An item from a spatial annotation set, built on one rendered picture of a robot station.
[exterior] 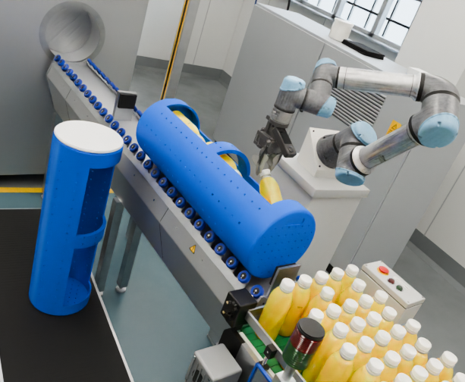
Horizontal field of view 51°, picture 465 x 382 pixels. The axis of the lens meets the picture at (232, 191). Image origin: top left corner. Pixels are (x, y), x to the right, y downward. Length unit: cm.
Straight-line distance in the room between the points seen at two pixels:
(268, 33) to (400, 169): 181
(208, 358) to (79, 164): 95
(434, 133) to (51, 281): 170
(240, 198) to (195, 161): 28
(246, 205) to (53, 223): 94
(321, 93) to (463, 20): 275
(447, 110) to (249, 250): 75
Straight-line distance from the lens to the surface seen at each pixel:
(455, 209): 452
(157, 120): 206
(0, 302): 257
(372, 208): 338
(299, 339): 110
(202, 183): 175
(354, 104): 353
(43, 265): 237
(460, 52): 428
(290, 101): 167
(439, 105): 169
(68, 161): 204
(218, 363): 150
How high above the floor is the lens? 193
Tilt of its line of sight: 27 degrees down
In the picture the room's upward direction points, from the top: 20 degrees clockwise
